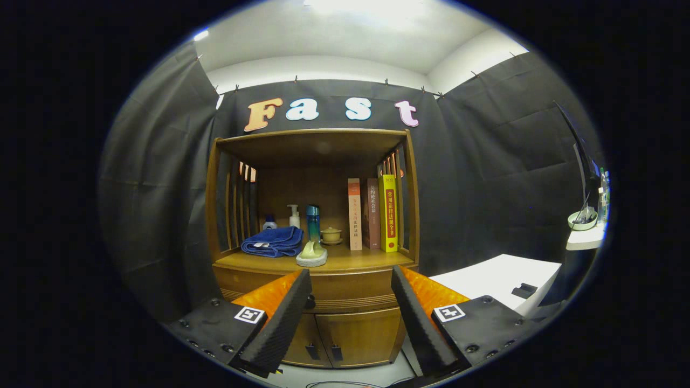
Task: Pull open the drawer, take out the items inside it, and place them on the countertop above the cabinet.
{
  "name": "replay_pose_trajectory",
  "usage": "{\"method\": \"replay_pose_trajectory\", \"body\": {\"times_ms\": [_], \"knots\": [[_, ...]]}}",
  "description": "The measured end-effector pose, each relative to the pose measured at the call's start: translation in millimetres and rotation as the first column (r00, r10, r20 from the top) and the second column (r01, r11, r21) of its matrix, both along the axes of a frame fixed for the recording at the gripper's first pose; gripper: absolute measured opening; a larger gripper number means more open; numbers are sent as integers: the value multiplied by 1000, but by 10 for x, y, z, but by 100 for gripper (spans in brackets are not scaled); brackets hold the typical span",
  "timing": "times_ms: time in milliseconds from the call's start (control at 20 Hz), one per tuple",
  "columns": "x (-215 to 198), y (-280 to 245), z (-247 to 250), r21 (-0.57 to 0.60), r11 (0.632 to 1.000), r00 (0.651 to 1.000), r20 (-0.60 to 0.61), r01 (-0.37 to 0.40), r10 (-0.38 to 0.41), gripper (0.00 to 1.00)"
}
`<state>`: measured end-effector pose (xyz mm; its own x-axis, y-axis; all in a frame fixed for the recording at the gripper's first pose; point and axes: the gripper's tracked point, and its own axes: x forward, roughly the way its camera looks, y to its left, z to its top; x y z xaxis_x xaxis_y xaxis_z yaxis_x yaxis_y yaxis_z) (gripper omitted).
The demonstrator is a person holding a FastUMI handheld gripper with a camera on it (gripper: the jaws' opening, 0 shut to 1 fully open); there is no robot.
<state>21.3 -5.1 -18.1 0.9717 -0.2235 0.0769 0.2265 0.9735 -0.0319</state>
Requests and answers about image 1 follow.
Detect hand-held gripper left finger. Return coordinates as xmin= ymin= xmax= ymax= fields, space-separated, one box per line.
xmin=168 ymin=268 xmax=313 ymax=378

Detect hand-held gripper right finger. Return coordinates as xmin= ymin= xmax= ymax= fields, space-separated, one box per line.
xmin=391 ymin=265 xmax=540 ymax=378

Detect green scrub brush white base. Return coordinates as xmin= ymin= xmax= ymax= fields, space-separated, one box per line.
xmin=296 ymin=240 xmax=328 ymax=268

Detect wooden cabinet door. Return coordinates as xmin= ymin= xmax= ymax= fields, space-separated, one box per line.
xmin=283 ymin=311 xmax=332 ymax=368
xmin=315 ymin=307 xmax=408 ymax=369

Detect wooden countertop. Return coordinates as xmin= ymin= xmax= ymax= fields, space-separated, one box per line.
xmin=213 ymin=245 xmax=417 ymax=275

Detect wooden cabinet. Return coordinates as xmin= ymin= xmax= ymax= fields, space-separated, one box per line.
xmin=205 ymin=128 xmax=421 ymax=370

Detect white table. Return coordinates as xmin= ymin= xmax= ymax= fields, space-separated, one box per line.
xmin=402 ymin=253 xmax=563 ymax=378

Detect folded blue towel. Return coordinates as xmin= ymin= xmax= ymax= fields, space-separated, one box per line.
xmin=241 ymin=226 xmax=304 ymax=258

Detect tall blue glass bottle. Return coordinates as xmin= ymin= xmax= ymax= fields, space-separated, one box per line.
xmin=306 ymin=204 xmax=321 ymax=243

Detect yellow book with red label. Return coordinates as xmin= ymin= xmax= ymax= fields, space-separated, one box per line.
xmin=378 ymin=174 xmax=398 ymax=253

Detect brown book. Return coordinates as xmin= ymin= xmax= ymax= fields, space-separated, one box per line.
xmin=367 ymin=178 xmax=381 ymax=250

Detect beige book with orange band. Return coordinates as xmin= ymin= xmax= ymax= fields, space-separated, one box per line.
xmin=348 ymin=178 xmax=362 ymax=251

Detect white side desk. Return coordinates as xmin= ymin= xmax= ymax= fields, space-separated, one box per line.
xmin=566 ymin=224 xmax=607 ymax=251

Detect white bowl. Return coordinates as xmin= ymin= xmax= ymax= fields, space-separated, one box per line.
xmin=568 ymin=210 xmax=598 ymax=231

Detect clear plastic bottle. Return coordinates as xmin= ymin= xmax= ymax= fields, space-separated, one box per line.
xmin=597 ymin=168 xmax=611 ymax=227

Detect black floor cables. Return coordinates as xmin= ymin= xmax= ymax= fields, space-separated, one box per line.
xmin=306 ymin=380 xmax=378 ymax=388

